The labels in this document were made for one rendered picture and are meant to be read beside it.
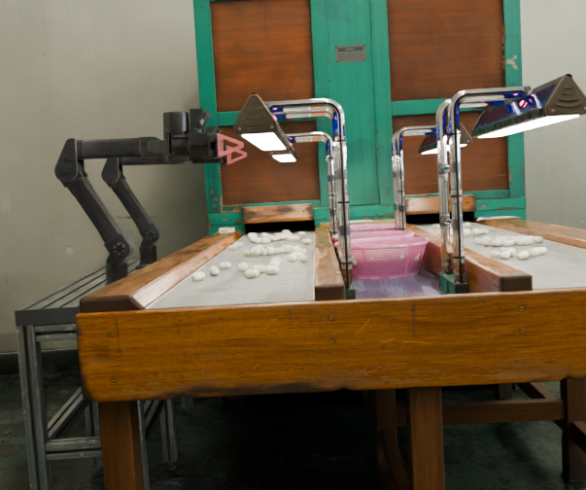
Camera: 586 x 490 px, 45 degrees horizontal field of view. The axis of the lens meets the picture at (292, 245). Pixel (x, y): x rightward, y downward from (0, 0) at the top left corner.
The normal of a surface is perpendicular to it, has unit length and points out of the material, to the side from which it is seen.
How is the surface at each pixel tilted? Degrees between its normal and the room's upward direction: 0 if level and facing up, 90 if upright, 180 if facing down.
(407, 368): 90
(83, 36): 90
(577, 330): 90
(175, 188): 90
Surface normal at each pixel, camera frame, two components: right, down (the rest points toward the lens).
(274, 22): -0.04, 0.09
